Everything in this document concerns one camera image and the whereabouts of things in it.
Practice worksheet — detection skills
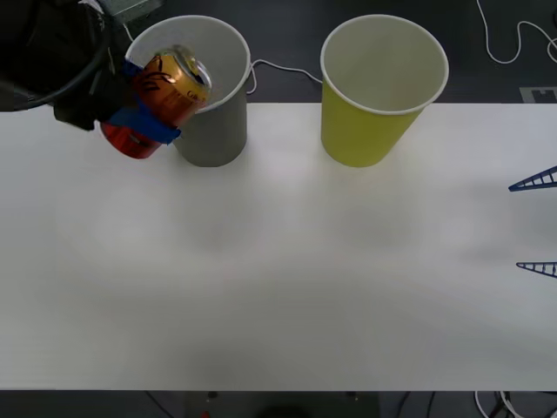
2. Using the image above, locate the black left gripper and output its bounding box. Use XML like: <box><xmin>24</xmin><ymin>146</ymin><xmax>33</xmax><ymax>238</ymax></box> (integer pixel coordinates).
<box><xmin>53</xmin><ymin>46</ymin><xmax>182</xmax><ymax>147</ymax></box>

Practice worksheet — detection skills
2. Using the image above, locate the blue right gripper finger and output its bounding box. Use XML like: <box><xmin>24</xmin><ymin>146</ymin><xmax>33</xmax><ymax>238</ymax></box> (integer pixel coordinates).
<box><xmin>507</xmin><ymin>165</ymin><xmax>557</xmax><ymax>193</ymax></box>
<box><xmin>516</xmin><ymin>260</ymin><xmax>557</xmax><ymax>280</ymax></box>

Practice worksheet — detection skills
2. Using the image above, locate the gold orange drink can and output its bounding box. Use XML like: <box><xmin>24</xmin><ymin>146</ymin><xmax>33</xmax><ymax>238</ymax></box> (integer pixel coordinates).
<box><xmin>130</xmin><ymin>43</ymin><xmax>213</xmax><ymax>130</ymax></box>

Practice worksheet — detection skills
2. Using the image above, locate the red drink can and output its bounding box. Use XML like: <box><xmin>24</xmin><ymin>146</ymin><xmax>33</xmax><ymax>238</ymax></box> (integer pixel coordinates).
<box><xmin>99</xmin><ymin>120</ymin><xmax>164</xmax><ymax>160</ymax></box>

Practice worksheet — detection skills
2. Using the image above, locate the grey plastic bin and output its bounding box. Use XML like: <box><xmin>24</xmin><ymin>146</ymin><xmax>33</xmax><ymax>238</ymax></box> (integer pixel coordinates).
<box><xmin>124</xmin><ymin>15</ymin><xmax>252</xmax><ymax>169</ymax></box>

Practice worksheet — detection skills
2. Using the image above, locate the yellow-green plastic bin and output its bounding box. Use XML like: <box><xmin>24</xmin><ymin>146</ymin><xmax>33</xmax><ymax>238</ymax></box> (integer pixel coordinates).
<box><xmin>319</xmin><ymin>14</ymin><xmax>450</xmax><ymax>169</ymax></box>

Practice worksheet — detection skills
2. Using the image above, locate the white cable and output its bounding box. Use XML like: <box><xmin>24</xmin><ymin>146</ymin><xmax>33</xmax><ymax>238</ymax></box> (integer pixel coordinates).
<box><xmin>475</xmin><ymin>0</ymin><xmax>557</xmax><ymax>65</ymax></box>
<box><xmin>245</xmin><ymin>59</ymin><xmax>324</xmax><ymax>95</ymax></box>
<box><xmin>473</xmin><ymin>390</ymin><xmax>526</xmax><ymax>418</ymax></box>

